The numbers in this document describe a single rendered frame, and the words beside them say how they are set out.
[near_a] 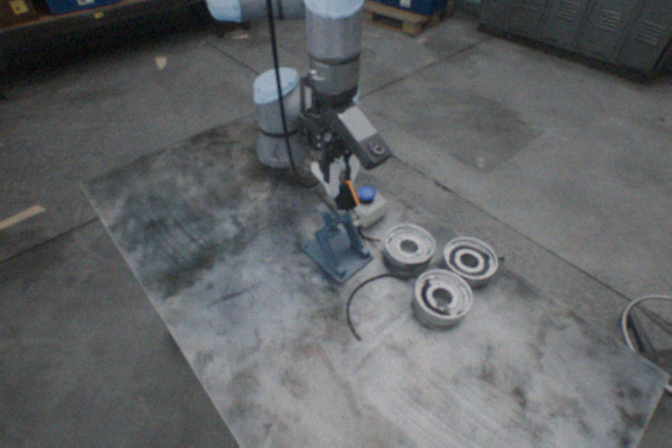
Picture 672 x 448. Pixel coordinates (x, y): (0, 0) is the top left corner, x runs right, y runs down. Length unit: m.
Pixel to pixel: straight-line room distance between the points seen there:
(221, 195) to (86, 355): 1.04
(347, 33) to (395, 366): 0.54
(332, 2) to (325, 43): 0.05
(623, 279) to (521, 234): 0.45
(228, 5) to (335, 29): 0.18
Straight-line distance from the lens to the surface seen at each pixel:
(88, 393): 1.80
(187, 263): 0.90
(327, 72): 0.56
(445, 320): 0.76
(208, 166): 1.13
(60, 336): 1.98
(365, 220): 0.89
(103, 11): 3.85
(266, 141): 1.06
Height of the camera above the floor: 1.47
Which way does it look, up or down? 43 degrees down
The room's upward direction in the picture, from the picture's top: straight up
